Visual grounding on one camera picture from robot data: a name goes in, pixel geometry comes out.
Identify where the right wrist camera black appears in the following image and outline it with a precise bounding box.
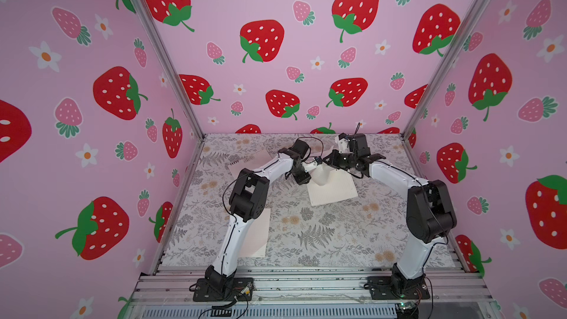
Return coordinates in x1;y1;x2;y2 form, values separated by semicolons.
337;133;370;156

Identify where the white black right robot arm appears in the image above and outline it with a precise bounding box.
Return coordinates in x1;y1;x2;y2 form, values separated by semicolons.
323;150;457;281

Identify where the aluminium corner post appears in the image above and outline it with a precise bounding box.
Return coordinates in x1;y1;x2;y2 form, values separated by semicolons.
401;0;491;143
131;0;205;143

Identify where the aluminium rail base frame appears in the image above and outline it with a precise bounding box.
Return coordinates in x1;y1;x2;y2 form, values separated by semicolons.
129;267;503;318

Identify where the torn white lined page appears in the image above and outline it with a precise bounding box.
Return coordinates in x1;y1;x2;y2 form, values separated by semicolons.
309;162;333;186

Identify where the aluminium corner post left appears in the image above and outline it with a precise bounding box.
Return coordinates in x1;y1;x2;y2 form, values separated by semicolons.
131;0;205;143

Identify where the aluminium corner post right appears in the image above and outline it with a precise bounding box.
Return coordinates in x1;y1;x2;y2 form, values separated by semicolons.
401;0;491;143

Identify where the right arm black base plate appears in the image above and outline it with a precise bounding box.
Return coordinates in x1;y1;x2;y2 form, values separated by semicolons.
363;276;431;301

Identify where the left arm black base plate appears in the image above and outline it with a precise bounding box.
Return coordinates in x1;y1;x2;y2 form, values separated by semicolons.
189;278;254;303

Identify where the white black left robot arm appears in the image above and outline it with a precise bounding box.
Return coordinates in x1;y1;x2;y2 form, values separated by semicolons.
207;149;322;279

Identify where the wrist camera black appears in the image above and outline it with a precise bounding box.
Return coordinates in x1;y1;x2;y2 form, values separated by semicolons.
337;133;370;156
291;138;310;159

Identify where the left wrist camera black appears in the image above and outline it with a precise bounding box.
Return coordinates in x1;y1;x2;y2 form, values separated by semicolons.
291;138;310;159

